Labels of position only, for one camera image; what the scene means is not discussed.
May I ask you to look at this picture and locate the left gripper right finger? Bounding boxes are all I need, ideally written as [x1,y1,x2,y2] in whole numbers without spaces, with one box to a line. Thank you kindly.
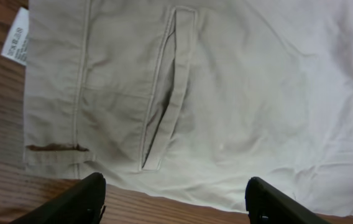
[245,177,329,224]

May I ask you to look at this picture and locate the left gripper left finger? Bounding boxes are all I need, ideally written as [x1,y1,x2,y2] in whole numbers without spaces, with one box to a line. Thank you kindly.
[10,172,106,224]

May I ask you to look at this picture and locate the beige shorts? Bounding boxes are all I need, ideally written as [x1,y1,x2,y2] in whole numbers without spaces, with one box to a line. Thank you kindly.
[0,0,353,218]

